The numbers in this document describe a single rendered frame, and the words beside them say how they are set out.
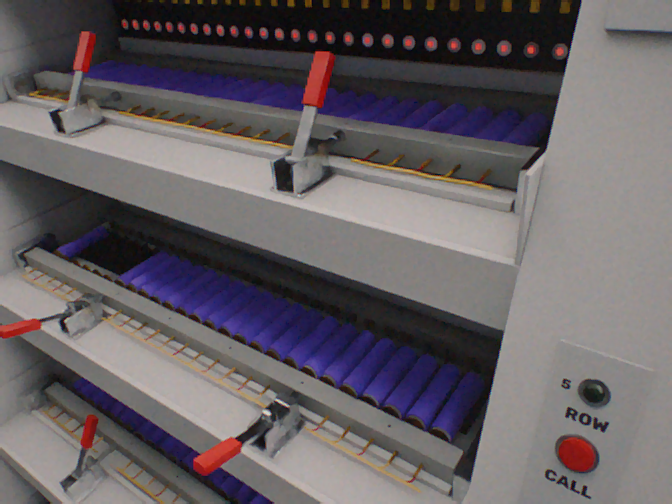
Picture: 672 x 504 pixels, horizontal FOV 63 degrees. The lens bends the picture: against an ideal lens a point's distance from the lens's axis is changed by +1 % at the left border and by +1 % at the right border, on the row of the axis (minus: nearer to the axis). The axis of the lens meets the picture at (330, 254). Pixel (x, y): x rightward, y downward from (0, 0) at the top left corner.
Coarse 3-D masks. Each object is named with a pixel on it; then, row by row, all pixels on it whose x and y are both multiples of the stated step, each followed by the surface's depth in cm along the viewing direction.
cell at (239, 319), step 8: (256, 296) 56; (264, 296) 56; (272, 296) 56; (248, 304) 55; (256, 304) 55; (264, 304) 55; (240, 312) 54; (248, 312) 54; (256, 312) 54; (232, 320) 53; (240, 320) 53; (248, 320) 53; (224, 328) 52; (232, 328) 52; (232, 336) 52
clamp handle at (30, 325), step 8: (72, 304) 55; (64, 312) 56; (72, 312) 56; (32, 320) 53; (40, 320) 53; (48, 320) 54; (56, 320) 54; (0, 328) 50; (8, 328) 51; (16, 328) 51; (24, 328) 52; (32, 328) 52; (40, 328) 53; (0, 336) 50; (8, 336) 50
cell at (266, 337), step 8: (296, 304) 54; (288, 312) 53; (296, 312) 53; (304, 312) 54; (280, 320) 52; (288, 320) 52; (296, 320) 53; (272, 328) 51; (280, 328) 51; (288, 328) 52; (256, 336) 50; (264, 336) 50; (272, 336) 51; (264, 344) 50; (264, 352) 50
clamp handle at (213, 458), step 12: (264, 420) 42; (252, 432) 40; (264, 432) 41; (228, 444) 38; (240, 444) 39; (204, 456) 37; (216, 456) 37; (228, 456) 38; (204, 468) 36; (216, 468) 37
